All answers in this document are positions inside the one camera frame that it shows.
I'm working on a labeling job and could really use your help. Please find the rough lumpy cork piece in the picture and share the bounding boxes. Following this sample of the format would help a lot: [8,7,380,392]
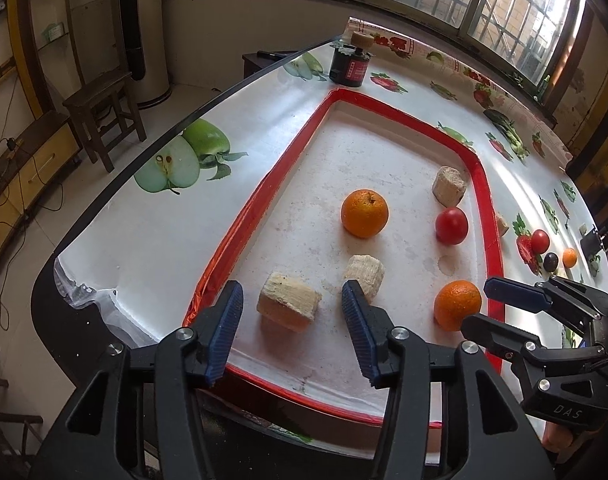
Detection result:
[343,255,385,302]

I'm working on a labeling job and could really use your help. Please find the red rimmed white tray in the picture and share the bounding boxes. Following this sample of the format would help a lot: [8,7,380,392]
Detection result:
[188,89,504,426]

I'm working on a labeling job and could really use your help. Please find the wooden stool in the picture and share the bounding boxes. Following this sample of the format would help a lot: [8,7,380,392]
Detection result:
[63,68,147,172]

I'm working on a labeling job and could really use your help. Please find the large beige cork wedge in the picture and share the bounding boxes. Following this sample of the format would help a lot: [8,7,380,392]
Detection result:
[256,272,321,333]

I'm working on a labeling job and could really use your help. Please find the dark bottle with cork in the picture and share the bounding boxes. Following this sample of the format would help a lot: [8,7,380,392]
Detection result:
[329,32,374,88]

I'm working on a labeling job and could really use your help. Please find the angular cork block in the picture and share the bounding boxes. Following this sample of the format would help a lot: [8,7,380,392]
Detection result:
[432,166,467,208]

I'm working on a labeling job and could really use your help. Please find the fruit print tablecloth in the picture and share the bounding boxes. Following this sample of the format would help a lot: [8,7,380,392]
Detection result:
[53,15,608,466]

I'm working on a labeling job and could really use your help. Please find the dark purple plum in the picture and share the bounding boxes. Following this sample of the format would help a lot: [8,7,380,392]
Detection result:
[543,252,559,273]

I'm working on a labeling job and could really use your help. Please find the wooden tv cabinet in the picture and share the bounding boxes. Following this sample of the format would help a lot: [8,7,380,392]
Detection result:
[0,112,80,258]

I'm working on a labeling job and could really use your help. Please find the large orange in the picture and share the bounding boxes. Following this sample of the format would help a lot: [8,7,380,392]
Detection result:
[341,188,390,240]

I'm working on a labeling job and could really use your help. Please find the small round cork piece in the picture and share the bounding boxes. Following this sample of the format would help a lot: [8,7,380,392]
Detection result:
[495,214,509,237]

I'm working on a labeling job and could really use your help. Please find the small orange mandarin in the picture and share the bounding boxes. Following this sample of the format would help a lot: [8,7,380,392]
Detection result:
[562,247,578,269]
[433,280,482,332]

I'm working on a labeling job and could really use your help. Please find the person's right hand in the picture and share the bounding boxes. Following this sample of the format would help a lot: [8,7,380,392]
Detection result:
[540,422,592,464]

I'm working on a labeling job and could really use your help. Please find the red tomato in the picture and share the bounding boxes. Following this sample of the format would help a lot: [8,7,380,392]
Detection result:
[530,230,550,255]
[434,207,469,246]

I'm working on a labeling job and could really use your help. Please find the tall white air conditioner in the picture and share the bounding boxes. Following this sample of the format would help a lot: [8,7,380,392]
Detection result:
[111,0,172,110]

